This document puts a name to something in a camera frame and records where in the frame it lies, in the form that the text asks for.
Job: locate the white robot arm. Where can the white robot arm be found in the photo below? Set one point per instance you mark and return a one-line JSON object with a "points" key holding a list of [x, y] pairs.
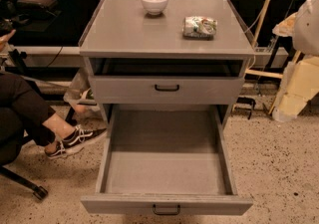
{"points": [[300, 82]]}

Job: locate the closed grey middle drawer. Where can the closed grey middle drawer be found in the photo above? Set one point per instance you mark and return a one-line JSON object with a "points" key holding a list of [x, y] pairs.
{"points": [[141, 90]]}

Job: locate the grey drawer cabinet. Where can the grey drawer cabinet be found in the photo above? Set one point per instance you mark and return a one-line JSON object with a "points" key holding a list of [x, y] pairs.
{"points": [[124, 40]]}

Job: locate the open grey bottom drawer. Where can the open grey bottom drawer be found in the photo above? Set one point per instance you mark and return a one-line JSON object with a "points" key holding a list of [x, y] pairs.
{"points": [[166, 158]]}

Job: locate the clear plastic bag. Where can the clear plastic bag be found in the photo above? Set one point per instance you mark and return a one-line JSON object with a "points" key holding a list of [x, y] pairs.
{"points": [[80, 96]]}

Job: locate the black and white sneaker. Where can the black and white sneaker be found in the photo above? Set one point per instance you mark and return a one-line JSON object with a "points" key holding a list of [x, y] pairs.
{"points": [[76, 142]]}

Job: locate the white ceramic bowl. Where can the white ceramic bowl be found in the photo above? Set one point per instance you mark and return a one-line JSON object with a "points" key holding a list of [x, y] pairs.
{"points": [[154, 7]]}

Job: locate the seated person in black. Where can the seated person in black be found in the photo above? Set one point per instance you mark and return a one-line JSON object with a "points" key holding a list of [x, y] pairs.
{"points": [[22, 108]]}

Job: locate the black office chair base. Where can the black office chair base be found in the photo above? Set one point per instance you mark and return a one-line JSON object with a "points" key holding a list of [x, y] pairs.
{"points": [[38, 191]]}

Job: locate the black box on shelf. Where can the black box on shelf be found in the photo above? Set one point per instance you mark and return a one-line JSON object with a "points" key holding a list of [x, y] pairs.
{"points": [[36, 5]]}

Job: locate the black drawer handle middle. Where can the black drawer handle middle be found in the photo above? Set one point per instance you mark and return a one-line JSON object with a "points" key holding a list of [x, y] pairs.
{"points": [[173, 88]]}

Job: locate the black drawer handle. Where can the black drawer handle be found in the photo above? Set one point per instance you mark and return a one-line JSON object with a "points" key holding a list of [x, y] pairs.
{"points": [[166, 211], [173, 88]]}

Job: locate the black drawer handle bottom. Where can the black drawer handle bottom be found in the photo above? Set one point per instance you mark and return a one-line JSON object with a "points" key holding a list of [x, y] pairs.
{"points": [[166, 211]]}

